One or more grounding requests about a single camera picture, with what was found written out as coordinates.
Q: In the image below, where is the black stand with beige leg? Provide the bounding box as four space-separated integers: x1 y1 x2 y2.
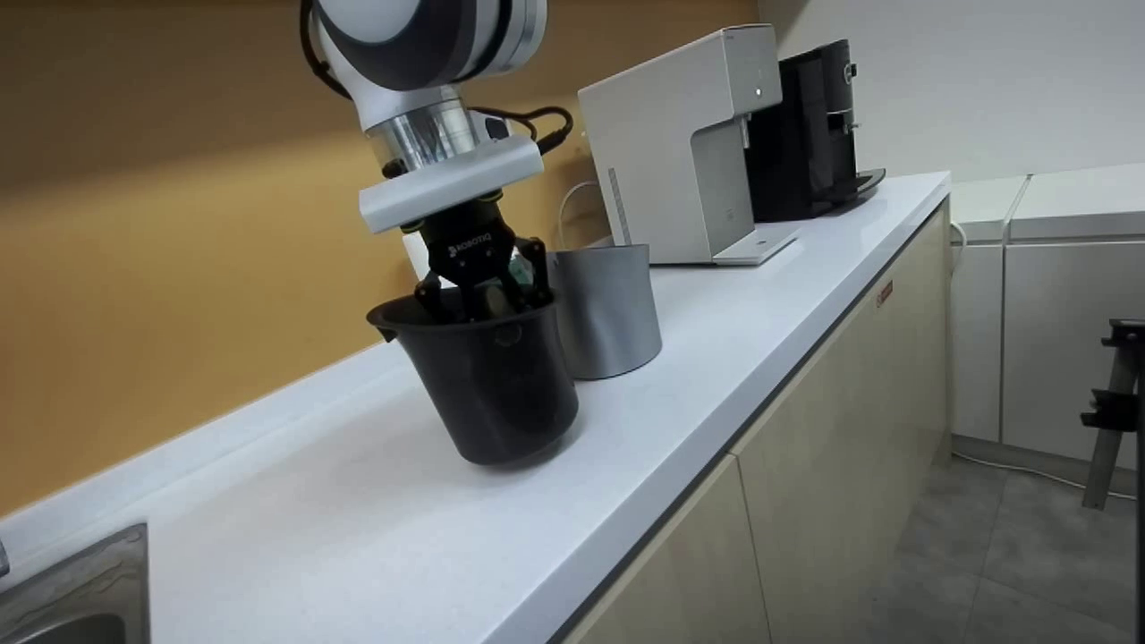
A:
1076 315 1145 516

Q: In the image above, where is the stainless steel sink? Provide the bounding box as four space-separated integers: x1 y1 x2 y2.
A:
0 520 154 644

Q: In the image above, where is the silver white coffee machine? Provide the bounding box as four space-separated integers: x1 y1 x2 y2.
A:
576 23 800 268

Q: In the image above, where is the narrow white cabinet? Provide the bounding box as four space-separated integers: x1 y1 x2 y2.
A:
947 172 1029 446

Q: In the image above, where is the black plastic pitcher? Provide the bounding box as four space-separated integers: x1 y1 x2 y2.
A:
361 285 582 472

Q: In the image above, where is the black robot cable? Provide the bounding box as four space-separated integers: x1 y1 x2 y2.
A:
469 100 576 161

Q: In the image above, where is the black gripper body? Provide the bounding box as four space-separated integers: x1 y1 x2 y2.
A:
408 192 518 289

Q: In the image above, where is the narrow beige cabinet door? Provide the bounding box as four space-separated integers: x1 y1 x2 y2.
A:
556 453 774 644

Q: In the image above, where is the wide beige cabinet door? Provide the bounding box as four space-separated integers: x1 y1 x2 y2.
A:
731 200 957 644

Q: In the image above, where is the wide white cabinet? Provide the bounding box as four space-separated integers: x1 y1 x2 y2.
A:
997 161 1145 482

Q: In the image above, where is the black coffee machine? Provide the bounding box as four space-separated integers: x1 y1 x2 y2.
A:
744 36 891 226

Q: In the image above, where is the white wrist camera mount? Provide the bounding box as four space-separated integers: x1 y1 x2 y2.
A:
353 137 549 238

